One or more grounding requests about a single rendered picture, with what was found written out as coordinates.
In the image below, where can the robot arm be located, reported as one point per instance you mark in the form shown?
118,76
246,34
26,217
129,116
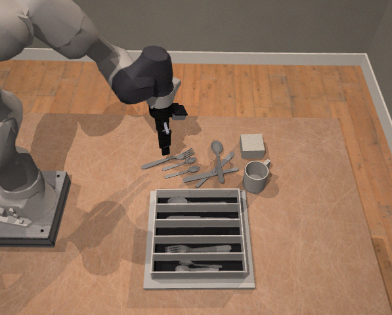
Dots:
25,196

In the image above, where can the grey mug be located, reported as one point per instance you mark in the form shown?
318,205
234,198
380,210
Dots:
255,176

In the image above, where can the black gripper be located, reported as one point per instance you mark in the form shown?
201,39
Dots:
161,117

